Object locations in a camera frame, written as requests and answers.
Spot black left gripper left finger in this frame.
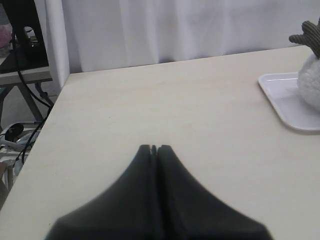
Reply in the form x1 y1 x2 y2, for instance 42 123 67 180
46 145 157 240

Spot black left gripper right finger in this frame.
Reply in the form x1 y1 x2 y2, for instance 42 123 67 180
156 145 273 240

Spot white plush snowman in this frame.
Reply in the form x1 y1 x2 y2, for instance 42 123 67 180
288 20 320 110

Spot white devices on floor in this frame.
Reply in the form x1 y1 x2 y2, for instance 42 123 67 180
0 121 41 177

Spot white rectangular plastic tray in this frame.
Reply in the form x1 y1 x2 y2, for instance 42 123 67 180
257 72 320 135

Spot white backdrop curtain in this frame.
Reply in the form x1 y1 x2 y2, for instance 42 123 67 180
35 0 320 89

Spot side table with black equipment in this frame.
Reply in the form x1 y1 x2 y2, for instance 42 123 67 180
0 0 54 122

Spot black cable beside table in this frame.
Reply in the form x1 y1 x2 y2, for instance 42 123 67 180
9 24 54 165

